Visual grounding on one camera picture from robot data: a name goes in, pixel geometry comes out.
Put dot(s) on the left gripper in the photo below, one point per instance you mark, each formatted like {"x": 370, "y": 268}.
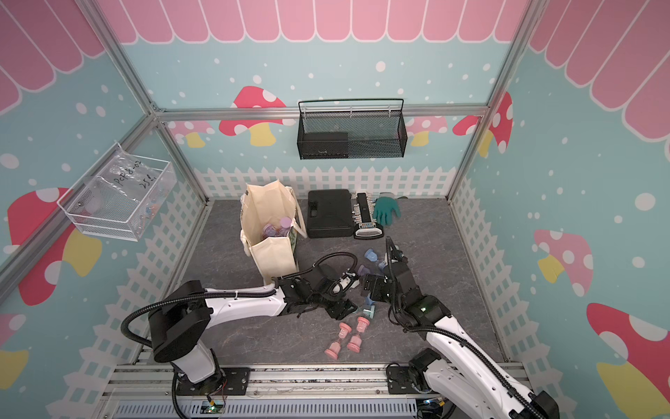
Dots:
{"x": 340, "y": 310}

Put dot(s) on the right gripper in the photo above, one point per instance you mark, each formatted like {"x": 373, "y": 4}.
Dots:
{"x": 379, "y": 280}

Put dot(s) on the green hourglass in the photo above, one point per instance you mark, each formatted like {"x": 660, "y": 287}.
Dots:
{"x": 369, "y": 311}

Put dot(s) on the purple hourglass top cluster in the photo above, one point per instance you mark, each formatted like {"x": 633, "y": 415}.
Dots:
{"x": 269, "y": 231}

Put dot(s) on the cream canvas tote bag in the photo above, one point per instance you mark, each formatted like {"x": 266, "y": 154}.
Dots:
{"x": 273, "y": 256}

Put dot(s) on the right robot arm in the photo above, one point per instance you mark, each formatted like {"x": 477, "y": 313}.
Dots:
{"x": 454, "y": 366}

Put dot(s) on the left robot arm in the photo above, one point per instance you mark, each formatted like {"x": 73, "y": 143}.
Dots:
{"x": 173, "y": 327}

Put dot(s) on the blue hourglass upper right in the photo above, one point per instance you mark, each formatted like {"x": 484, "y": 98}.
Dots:
{"x": 374, "y": 257}

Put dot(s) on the plastic bag in bin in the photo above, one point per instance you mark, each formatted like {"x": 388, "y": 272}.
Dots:
{"x": 131, "y": 183}

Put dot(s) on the black plastic case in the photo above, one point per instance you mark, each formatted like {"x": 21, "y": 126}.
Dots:
{"x": 329, "y": 214}

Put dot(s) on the black bit holder strip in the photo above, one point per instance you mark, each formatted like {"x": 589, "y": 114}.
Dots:
{"x": 366, "y": 225}

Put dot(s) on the green rubber glove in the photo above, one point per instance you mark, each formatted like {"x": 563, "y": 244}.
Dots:
{"x": 386, "y": 208}

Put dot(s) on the black box in basket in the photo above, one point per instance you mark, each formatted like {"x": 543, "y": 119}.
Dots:
{"x": 323, "y": 145}

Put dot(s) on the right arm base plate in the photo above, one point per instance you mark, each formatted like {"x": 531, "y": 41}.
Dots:
{"x": 408, "y": 379}

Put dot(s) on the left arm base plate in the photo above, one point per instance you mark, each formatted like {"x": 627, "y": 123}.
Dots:
{"x": 225, "y": 382}

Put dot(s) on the black wire mesh basket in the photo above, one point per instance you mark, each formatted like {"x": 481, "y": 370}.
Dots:
{"x": 376, "y": 127}

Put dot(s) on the clear plastic wall bin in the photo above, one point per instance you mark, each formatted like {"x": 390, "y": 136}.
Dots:
{"x": 118, "y": 194}

